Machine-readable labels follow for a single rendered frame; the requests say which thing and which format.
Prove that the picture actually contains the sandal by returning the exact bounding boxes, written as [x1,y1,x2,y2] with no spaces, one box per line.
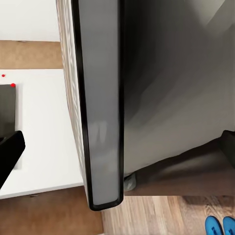
[205,215,223,235]
[223,216,235,235]

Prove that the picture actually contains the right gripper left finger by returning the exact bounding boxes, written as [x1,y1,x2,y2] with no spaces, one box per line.
[0,130,25,189]

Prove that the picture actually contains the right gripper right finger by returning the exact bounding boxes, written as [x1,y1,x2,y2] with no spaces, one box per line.
[219,130,235,170]

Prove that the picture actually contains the hardback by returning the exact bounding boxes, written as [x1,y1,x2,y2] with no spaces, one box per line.
[56,0,125,211]

